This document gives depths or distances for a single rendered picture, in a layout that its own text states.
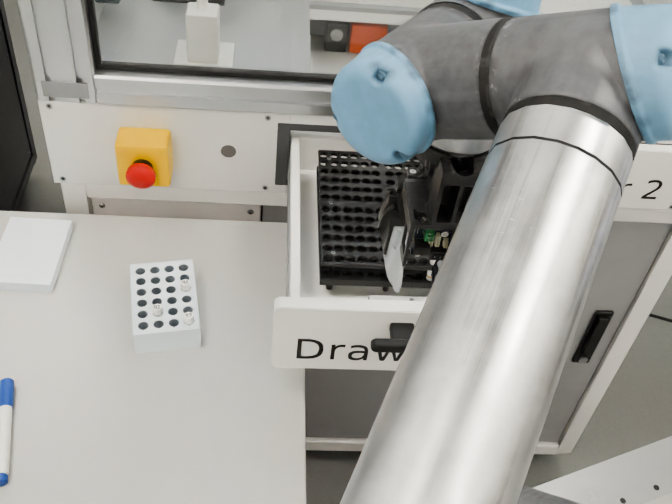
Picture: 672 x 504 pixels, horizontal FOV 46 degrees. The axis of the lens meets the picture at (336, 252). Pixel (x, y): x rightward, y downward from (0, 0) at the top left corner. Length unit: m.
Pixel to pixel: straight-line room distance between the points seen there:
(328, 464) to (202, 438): 0.89
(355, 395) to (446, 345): 1.27
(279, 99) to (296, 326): 0.35
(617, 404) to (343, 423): 0.74
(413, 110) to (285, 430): 0.57
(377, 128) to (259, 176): 0.69
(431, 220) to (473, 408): 0.34
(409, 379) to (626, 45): 0.21
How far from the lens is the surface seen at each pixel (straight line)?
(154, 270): 1.12
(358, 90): 0.52
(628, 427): 2.10
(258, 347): 1.06
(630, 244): 1.42
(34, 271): 1.16
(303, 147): 1.18
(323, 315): 0.90
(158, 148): 1.12
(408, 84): 0.50
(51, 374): 1.06
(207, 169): 1.19
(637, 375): 2.21
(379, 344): 0.89
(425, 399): 0.37
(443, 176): 0.65
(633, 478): 1.06
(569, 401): 1.76
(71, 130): 1.18
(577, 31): 0.47
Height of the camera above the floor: 1.60
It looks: 45 degrees down
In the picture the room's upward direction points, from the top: 7 degrees clockwise
